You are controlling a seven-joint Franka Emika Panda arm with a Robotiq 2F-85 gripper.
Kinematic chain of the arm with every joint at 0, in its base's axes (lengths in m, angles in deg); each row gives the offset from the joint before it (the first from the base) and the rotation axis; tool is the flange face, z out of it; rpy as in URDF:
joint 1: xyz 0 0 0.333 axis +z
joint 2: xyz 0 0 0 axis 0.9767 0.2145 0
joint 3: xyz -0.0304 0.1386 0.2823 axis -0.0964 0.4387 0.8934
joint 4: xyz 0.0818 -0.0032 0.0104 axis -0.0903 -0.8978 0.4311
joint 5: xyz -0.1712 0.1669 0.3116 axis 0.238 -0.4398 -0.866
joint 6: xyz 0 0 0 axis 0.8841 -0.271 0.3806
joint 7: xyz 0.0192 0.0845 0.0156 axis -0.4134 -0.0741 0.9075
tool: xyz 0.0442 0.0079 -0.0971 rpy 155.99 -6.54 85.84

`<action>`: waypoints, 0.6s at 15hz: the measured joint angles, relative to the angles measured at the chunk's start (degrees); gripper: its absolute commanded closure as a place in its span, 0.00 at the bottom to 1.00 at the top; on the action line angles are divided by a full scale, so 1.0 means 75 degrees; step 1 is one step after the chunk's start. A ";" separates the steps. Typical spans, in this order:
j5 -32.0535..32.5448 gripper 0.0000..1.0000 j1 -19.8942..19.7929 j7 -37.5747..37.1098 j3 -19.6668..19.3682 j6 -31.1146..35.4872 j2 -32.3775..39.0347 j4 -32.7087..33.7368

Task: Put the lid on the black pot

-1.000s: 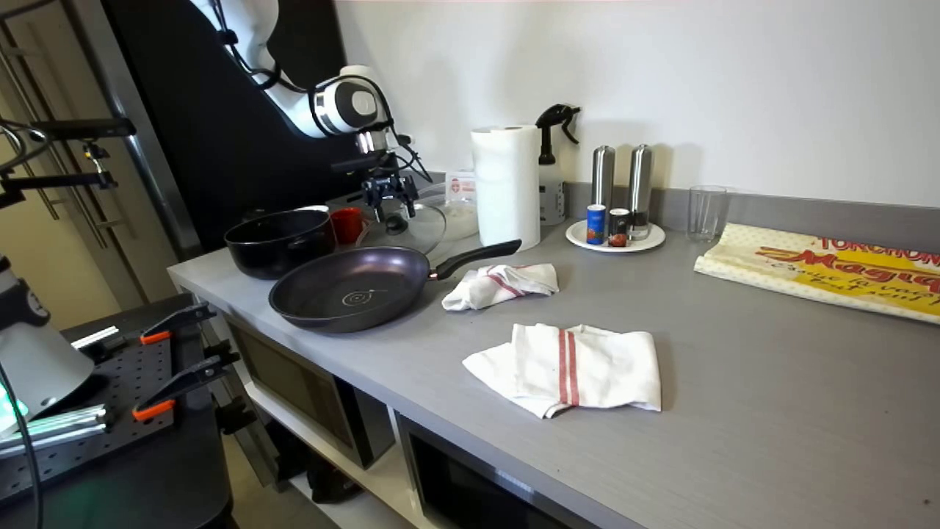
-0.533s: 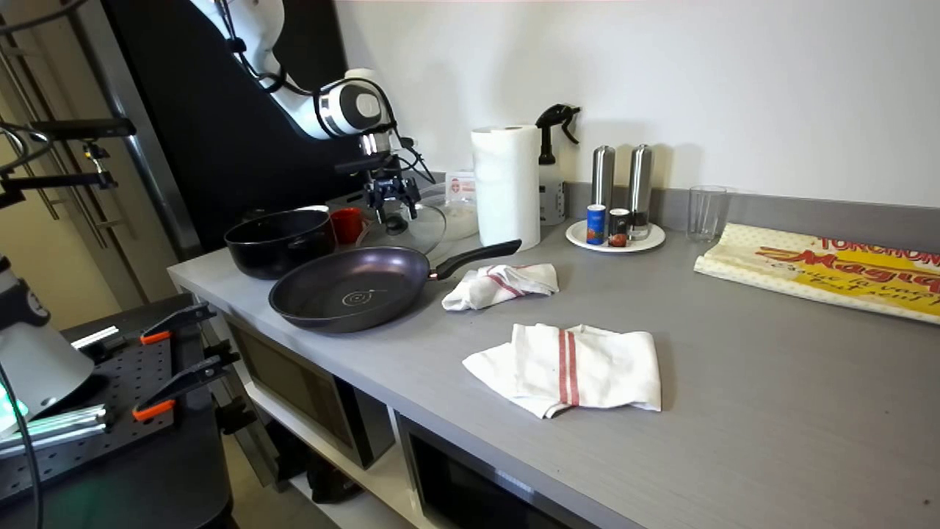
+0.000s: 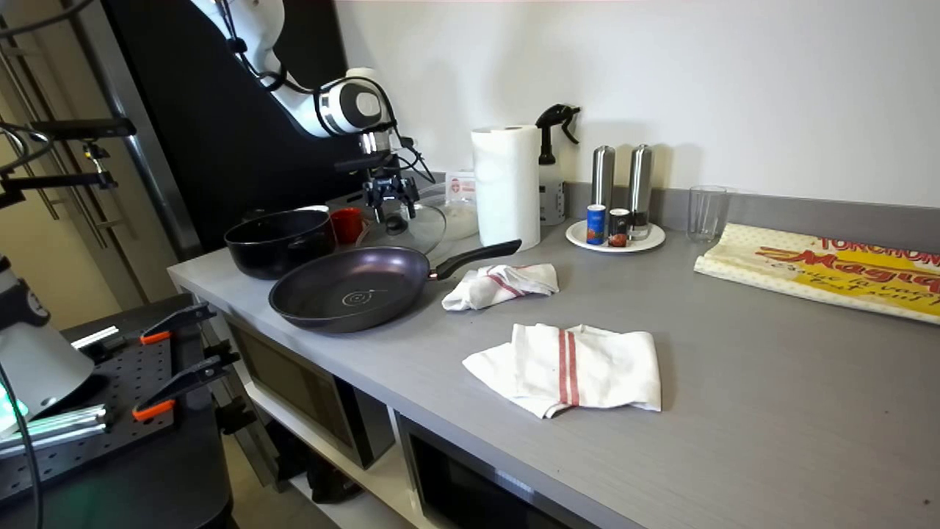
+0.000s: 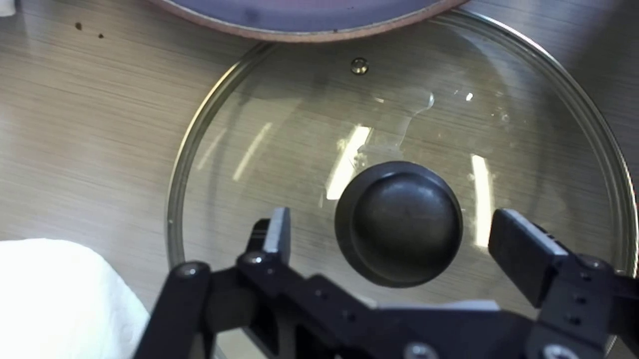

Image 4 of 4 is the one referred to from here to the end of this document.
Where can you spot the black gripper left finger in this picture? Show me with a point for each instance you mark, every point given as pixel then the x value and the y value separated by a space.
pixel 201 299

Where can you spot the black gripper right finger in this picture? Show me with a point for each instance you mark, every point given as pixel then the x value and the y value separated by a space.
pixel 532 259

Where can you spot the glass lid with black knob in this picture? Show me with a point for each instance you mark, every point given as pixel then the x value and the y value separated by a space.
pixel 281 131

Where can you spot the white paper towel roll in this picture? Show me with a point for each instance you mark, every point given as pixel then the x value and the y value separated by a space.
pixel 53 299

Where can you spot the purple frying pan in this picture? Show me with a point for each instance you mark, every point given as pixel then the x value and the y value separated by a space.
pixel 306 15

